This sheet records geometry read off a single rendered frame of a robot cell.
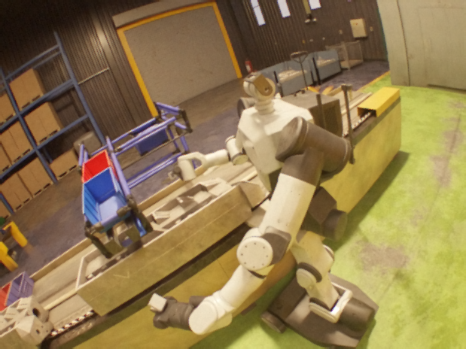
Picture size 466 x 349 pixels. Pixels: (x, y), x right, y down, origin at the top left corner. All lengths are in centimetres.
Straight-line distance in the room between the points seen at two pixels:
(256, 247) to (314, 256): 60
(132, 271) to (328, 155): 96
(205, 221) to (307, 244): 49
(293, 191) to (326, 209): 36
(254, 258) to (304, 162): 23
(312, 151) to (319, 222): 35
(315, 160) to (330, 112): 24
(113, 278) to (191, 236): 44
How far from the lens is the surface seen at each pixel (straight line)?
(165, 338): 160
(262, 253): 50
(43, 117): 1008
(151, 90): 1145
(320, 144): 51
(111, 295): 122
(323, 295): 134
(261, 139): 62
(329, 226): 82
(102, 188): 119
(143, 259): 111
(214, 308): 60
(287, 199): 50
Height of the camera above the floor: 161
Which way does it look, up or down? 29 degrees down
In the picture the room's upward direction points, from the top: 21 degrees counter-clockwise
